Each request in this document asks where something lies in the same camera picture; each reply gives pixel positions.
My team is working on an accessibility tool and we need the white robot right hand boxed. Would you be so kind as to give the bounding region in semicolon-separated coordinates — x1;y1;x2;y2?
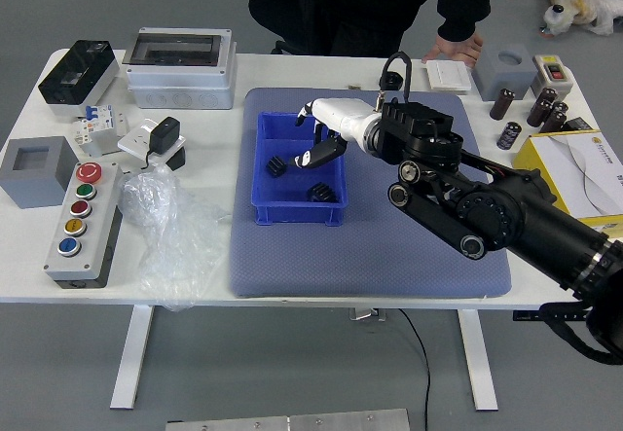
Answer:
291;98;385;170

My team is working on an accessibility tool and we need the big black gear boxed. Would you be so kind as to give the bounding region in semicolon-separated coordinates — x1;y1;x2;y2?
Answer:
306;182;338;204

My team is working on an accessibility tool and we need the blue plastic box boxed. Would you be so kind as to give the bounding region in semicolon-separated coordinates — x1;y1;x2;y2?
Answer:
250;111;350;227

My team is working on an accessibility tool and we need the yellow and white cardboard box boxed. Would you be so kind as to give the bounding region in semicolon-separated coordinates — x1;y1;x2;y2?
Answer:
513;129;623;231

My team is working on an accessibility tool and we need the person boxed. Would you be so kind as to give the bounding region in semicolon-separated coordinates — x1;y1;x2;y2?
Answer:
286;0;497;58

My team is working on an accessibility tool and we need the black office chair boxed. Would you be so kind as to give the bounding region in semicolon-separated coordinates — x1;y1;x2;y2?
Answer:
247;0;306;56

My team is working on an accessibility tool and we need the person's left hand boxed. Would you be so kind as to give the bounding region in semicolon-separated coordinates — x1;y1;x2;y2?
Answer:
421;31;484;68

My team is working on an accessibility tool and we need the grey-blue table mat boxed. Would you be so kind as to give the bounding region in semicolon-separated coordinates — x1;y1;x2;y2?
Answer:
228;87;513;300

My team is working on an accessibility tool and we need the brown cylindrical capacitor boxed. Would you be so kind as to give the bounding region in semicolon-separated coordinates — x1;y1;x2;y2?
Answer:
489;88;518;122
538;101;569;135
526;88;559;126

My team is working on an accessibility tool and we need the small black block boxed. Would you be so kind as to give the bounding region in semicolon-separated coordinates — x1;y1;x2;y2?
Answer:
165;146;187;172

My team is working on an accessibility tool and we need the black cylindrical capacitor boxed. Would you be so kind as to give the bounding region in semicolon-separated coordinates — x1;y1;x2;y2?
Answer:
496;119;522;152

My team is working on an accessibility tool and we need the grey block with round hole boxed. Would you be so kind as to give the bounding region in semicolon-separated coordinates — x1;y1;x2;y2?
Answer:
470;43;534;101

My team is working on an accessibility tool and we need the black power adapter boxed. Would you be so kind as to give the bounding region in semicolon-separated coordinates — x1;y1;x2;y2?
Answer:
143;116;182;169

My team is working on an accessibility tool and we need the white socket plate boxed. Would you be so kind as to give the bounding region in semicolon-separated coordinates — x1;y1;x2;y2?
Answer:
116;118;189;167

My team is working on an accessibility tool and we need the clear plastic bag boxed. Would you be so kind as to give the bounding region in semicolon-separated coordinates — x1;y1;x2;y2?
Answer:
118;165;233;312

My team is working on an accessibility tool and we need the flat black module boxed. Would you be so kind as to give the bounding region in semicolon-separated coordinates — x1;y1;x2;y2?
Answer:
564;116;603;134

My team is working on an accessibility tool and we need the white and blue circuit breaker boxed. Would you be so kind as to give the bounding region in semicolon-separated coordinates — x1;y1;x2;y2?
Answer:
72;103;131;159

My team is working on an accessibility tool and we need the black table control panel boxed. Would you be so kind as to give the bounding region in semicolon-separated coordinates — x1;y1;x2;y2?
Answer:
511;309;592;323

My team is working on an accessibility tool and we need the grey five-button control station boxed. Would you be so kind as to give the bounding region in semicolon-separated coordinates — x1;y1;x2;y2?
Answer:
42;161;126;290

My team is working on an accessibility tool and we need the white table leg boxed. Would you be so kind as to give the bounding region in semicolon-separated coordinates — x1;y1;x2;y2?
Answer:
456;308;500;412
109;304;156;411

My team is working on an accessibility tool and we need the grey metal plate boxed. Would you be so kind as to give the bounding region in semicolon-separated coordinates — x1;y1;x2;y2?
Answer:
165;408;411;431

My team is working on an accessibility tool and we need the grey block with square hole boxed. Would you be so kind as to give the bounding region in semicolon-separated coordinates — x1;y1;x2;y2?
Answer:
0;136;80;210

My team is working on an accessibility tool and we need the white wall switch plate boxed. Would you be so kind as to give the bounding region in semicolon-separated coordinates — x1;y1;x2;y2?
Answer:
424;59;474;93

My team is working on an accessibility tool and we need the white enclosure with clear lid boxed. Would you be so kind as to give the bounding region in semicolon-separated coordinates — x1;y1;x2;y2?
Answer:
125;27;238;110

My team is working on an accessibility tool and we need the metal bracket under table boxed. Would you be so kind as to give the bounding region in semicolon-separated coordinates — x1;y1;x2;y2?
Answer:
348;306;388;324

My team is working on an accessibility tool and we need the grey two-button switch box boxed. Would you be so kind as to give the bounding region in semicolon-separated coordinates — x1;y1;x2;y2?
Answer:
530;54;579;101

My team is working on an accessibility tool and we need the white enclosure with black lid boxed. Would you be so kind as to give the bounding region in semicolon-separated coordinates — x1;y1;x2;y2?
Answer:
37;39;121;117

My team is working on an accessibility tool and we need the black floor cable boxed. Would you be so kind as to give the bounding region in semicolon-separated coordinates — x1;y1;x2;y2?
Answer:
396;307;433;431

